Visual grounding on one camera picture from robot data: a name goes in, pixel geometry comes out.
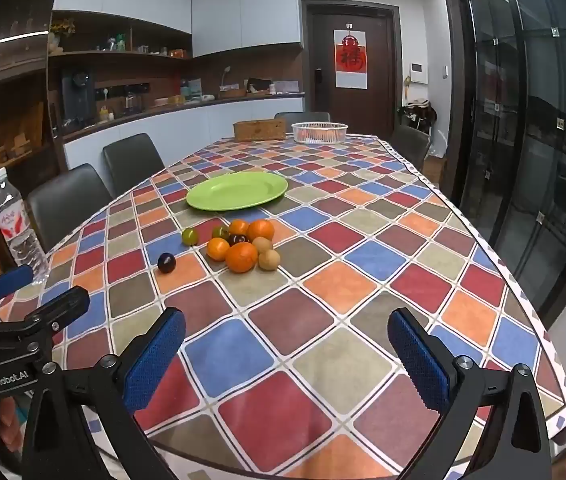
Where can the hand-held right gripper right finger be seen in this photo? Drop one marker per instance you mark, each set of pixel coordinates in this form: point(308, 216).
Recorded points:
point(420, 365)

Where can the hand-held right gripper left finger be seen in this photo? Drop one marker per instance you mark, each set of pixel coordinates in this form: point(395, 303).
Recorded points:
point(155, 360)

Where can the dark purple plum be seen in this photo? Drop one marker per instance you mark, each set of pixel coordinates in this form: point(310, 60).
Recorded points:
point(237, 239)
point(166, 262)

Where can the green plum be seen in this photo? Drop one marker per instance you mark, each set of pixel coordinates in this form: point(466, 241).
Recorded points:
point(220, 232)
point(190, 236)

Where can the large orange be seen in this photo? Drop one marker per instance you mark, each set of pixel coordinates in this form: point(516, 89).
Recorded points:
point(242, 256)

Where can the brown kiwi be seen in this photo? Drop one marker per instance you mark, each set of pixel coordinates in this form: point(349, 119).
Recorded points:
point(269, 260)
point(263, 245)

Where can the green plate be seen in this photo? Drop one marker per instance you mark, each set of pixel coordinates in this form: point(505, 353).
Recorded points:
point(237, 191)

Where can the clear plastic water bottle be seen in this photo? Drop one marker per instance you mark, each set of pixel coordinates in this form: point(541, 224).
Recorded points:
point(15, 220)

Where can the dark grey dining chair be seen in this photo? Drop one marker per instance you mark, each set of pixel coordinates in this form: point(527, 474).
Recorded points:
point(68, 200)
point(130, 160)
point(410, 142)

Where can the checkered colourful tablecloth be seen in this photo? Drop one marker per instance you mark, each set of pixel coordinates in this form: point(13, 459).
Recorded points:
point(343, 270)

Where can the yellow squeeze bottle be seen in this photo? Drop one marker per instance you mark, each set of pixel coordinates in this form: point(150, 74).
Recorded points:
point(106, 113)

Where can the glass kettle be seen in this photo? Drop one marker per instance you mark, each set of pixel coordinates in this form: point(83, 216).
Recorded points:
point(132, 101)

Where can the white base cabinets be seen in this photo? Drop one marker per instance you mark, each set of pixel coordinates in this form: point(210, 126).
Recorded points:
point(198, 125)

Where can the tangerine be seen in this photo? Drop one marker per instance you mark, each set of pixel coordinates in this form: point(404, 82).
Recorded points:
point(329, 133)
point(309, 134)

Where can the wooden rectangular box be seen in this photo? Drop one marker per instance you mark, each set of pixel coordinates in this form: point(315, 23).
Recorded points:
point(259, 130)

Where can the rack with clothes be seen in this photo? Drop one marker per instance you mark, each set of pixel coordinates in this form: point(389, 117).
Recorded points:
point(419, 112)

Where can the teal box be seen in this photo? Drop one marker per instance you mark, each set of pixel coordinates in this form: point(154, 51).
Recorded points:
point(192, 89)

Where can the dark glass cabinet doors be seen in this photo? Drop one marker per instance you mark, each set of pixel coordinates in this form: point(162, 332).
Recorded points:
point(538, 135)

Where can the white plastic basket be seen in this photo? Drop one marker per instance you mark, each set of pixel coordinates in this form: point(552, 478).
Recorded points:
point(319, 127)

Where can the yellow flowers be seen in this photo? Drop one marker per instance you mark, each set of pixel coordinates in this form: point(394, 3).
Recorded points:
point(63, 26)

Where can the woven tray basket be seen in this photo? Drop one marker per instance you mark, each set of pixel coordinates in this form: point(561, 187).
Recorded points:
point(233, 93)

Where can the white desk lamp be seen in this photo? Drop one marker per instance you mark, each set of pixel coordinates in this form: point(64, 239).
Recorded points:
point(225, 77)

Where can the black box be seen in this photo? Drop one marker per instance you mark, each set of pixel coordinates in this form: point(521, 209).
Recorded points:
point(258, 85)

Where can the dark brown door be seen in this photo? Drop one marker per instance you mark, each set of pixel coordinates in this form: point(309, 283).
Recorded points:
point(378, 60)

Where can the red white door poster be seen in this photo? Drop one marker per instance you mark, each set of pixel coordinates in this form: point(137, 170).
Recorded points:
point(350, 60)

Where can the wooden wall shelf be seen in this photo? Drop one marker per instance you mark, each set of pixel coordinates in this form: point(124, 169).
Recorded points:
point(128, 55)

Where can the white wall intercom panel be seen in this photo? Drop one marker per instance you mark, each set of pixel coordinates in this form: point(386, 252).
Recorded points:
point(416, 72)

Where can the white wall cabinets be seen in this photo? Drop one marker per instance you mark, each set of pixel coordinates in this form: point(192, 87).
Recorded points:
point(188, 5)

